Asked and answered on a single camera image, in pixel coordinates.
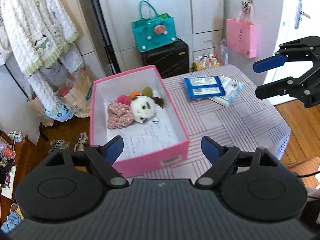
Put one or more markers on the brown paper bag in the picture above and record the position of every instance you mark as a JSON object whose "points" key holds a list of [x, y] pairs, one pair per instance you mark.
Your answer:
{"points": [[77, 95]]}

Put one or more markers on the blue wet wipes pack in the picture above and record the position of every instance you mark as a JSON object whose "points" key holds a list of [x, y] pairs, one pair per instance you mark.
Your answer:
{"points": [[203, 87]]}

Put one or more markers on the pair of sandals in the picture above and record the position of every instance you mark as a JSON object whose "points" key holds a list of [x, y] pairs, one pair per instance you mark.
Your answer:
{"points": [[62, 144]]}

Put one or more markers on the pink paper shopping bag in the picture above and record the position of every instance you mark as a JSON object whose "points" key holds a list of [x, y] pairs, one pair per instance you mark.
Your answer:
{"points": [[241, 33]]}

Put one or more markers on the pink floral fabric scrunchie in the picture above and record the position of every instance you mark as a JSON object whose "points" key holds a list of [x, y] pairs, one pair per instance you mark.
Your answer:
{"points": [[119, 115]]}

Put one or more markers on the black clothes rack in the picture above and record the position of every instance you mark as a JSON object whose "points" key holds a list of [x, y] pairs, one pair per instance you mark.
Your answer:
{"points": [[107, 44]]}

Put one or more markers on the drink bottle pack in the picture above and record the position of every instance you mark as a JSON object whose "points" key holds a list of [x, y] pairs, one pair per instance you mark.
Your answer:
{"points": [[205, 62]]}

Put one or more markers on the metal door handle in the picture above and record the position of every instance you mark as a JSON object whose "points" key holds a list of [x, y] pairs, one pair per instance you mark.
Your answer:
{"points": [[299, 14]]}

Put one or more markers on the pink cardboard box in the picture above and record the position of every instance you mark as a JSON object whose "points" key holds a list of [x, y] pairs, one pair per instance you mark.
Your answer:
{"points": [[108, 89]]}

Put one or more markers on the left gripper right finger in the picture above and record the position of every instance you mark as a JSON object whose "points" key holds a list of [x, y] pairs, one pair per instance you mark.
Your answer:
{"points": [[222, 158]]}

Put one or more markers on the white panda plush toy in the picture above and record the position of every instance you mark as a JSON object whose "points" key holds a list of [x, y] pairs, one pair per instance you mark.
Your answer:
{"points": [[144, 108]]}

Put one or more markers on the orange makeup sponge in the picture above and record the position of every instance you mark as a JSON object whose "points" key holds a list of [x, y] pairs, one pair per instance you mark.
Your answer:
{"points": [[134, 94]]}

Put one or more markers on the black suitcase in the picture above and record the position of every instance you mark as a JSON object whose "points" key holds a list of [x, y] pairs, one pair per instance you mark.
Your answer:
{"points": [[170, 60]]}

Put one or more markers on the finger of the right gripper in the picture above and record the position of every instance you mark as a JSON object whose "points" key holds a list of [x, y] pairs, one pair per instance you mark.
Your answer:
{"points": [[280, 87], [303, 49]]}

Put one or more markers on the white knit cardigan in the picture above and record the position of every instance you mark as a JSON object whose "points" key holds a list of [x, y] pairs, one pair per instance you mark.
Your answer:
{"points": [[41, 33]]}

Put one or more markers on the white tissue pack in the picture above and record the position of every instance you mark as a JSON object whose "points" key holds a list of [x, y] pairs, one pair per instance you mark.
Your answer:
{"points": [[232, 89]]}

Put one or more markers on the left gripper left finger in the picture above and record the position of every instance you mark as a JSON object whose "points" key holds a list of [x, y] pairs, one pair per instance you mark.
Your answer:
{"points": [[102, 159]]}

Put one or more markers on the teal felt tote bag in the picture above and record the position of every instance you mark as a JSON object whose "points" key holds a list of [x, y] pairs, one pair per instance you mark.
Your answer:
{"points": [[154, 32]]}

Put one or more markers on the pink strawberry sponge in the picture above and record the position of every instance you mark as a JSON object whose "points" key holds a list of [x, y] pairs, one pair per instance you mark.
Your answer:
{"points": [[126, 100]]}

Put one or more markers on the green makeup sponge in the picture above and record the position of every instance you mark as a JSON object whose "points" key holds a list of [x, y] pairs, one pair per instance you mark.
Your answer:
{"points": [[147, 91]]}

